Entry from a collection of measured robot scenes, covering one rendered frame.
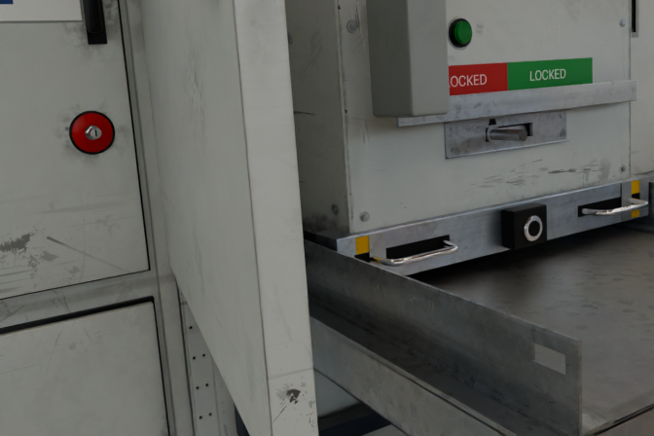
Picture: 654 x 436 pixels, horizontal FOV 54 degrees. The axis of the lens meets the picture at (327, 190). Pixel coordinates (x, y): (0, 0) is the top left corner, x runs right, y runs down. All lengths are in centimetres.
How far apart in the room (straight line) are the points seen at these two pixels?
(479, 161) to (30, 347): 64
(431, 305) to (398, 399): 9
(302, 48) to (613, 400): 49
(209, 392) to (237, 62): 79
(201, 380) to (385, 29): 65
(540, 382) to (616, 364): 12
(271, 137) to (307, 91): 40
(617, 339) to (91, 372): 69
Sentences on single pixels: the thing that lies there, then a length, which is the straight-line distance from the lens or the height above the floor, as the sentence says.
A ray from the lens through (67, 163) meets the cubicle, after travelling 94.
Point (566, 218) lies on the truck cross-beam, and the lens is 93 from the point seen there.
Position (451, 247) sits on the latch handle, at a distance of 75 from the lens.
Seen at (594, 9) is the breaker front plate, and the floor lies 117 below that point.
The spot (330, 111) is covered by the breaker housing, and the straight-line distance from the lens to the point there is 72.
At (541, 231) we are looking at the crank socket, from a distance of 86.
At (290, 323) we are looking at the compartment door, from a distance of 40.
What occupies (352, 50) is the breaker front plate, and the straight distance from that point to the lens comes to 71.
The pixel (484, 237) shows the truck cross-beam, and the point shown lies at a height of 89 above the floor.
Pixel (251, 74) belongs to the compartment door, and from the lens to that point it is 37.
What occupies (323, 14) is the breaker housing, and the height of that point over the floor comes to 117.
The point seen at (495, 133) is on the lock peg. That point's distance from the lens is 82.
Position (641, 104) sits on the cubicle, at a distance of 163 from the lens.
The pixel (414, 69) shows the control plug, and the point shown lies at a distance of 62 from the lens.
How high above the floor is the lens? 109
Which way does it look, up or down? 9 degrees down
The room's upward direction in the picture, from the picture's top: 4 degrees counter-clockwise
